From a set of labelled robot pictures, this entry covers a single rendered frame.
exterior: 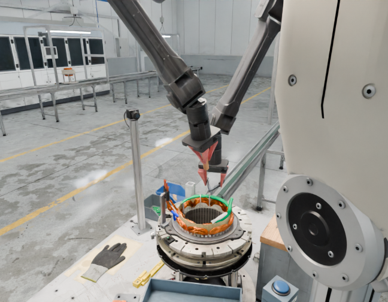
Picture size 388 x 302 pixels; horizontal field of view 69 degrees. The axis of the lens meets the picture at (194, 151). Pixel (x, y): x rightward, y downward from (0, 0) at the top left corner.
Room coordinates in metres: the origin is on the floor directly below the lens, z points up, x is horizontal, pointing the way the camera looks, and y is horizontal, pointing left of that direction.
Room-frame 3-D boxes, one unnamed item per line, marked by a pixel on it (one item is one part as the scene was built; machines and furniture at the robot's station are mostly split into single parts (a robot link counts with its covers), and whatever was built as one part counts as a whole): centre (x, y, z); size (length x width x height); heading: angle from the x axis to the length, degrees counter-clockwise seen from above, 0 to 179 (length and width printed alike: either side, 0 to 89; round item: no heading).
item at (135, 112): (1.19, 0.26, 1.37); 0.06 x 0.04 x 0.04; 38
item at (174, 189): (1.48, 0.13, 0.82); 0.16 x 0.14 x 0.07; 64
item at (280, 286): (0.58, -0.24, 1.04); 0.04 x 0.04 x 0.01
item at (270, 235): (0.80, -0.35, 1.05); 0.20 x 0.19 x 0.02; 148
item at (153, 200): (1.33, 0.20, 0.82); 0.16 x 0.14 x 0.07; 62
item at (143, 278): (0.91, 0.16, 0.80); 0.22 x 0.04 x 0.03; 146
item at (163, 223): (0.78, 0.10, 1.15); 0.03 x 0.02 x 0.12; 139
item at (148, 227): (1.20, 0.27, 0.78); 0.09 x 0.09 x 0.01; 38
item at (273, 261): (0.80, -0.35, 0.91); 0.19 x 0.19 x 0.26; 58
